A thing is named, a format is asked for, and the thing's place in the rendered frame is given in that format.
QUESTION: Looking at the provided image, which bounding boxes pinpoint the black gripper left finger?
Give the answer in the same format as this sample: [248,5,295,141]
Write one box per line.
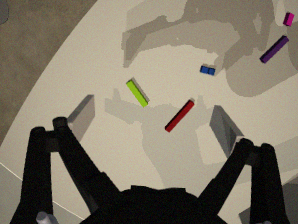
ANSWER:
[10,94,147,224]

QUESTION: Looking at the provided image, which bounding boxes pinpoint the lime green rod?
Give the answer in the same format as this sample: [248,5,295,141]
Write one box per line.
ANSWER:
[126,79,148,107]

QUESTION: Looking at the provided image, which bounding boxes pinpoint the purple rod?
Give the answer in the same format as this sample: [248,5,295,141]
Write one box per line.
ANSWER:
[259,36,289,63]

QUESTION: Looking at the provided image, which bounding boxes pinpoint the short magenta rod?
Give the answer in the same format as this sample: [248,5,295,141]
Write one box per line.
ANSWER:
[283,13,294,26]

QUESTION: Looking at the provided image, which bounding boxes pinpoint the red rod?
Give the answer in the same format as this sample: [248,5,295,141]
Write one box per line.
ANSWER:
[165,99,195,132]

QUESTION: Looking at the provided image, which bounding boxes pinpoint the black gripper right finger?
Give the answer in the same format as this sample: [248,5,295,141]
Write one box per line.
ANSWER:
[178,105,290,224]

